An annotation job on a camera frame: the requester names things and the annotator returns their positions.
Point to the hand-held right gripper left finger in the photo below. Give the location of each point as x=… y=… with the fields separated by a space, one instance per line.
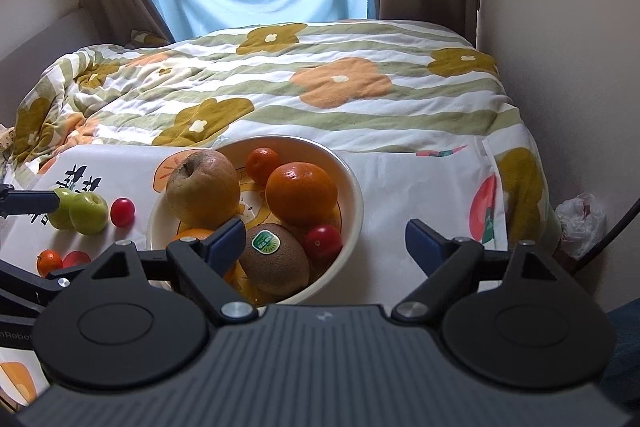
x=226 y=243

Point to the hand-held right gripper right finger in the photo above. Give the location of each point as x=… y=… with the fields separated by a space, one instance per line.
x=424 y=243

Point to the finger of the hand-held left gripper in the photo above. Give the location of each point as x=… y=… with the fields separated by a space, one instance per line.
x=60 y=283
x=30 y=202

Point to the green apple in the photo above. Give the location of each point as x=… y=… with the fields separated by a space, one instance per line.
x=59 y=221
x=90 y=214

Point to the brown kiwi with green sticker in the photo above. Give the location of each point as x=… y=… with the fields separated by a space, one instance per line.
x=277 y=267

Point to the yellow-red apple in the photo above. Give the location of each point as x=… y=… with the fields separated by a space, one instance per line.
x=202 y=187

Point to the cream bowl with duck print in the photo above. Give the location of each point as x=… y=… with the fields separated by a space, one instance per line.
x=351 y=207

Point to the small tangerine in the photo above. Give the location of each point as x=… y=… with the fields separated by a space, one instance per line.
x=49 y=262
x=263 y=166

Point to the red cherry tomato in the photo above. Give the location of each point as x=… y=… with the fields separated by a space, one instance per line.
x=122 y=212
x=322 y=243

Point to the white persimmon printed sheet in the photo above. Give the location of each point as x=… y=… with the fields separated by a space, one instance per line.
x=400 y=187

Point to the white power adapter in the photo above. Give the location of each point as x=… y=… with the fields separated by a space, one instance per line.
x=4 y=139

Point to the white plastic bag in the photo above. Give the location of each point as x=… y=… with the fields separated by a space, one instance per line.
x=580 y=222

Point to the floral striped blanket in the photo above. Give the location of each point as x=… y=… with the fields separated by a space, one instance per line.
x=310 y=77

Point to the dark blue cloth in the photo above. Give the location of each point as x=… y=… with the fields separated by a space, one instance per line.
x=622 y=347

